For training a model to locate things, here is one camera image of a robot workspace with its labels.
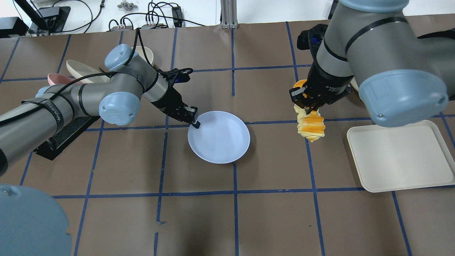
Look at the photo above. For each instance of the black dish rack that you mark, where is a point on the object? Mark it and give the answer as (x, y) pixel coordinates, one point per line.
(55, 145)

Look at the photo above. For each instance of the black monitor stand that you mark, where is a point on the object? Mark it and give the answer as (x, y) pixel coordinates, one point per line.
(47, 20)

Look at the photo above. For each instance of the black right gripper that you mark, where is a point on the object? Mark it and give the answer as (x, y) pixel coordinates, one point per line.
(326, 82)

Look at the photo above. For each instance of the white shallow bowl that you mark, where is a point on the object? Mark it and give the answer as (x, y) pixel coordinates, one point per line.
(354, 84)

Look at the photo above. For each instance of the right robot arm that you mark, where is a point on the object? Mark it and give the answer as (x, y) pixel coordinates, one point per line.
(402, 78)

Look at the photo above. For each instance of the black power adapter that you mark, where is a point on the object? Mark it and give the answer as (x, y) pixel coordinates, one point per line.
(177, 16)

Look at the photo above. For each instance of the white rectangular tray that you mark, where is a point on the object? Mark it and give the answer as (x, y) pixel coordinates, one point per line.
(401, 158)

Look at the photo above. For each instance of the grey connector box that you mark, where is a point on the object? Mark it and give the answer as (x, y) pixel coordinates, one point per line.
(124, 27)

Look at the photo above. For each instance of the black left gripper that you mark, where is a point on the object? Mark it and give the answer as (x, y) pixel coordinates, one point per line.
(169, 102)

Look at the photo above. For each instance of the small cream bowl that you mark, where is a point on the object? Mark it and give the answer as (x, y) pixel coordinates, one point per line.
(145, 53)

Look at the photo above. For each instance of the cream white plate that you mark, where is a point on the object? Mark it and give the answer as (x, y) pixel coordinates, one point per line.
(78, 70)

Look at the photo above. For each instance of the aluminium frame post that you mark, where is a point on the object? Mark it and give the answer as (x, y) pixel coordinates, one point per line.
(229, 14)

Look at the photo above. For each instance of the pink plate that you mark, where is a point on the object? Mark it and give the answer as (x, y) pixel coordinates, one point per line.
(58, 79)

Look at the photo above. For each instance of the light blue plate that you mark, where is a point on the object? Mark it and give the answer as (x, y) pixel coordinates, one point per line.
(221, 138)

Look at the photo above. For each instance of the orange striped bread loaf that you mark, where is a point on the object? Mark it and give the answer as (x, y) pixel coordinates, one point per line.
(310, 126)

